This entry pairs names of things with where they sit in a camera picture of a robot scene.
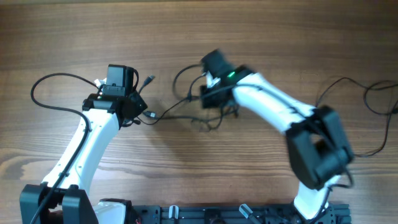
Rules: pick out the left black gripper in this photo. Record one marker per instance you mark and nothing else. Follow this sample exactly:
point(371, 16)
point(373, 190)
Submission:
point(140, 105)

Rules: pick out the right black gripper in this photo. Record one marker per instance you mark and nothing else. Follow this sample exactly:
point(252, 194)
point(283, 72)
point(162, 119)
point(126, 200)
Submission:
point(204, 101)

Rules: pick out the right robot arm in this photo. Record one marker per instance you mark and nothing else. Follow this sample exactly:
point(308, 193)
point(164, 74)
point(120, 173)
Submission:
point(318, 149)

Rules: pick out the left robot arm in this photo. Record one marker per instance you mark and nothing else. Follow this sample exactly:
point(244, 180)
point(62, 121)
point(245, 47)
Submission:
point(62, 197)

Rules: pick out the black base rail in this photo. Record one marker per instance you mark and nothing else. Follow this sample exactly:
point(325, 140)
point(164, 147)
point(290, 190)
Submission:
point(268, 214)

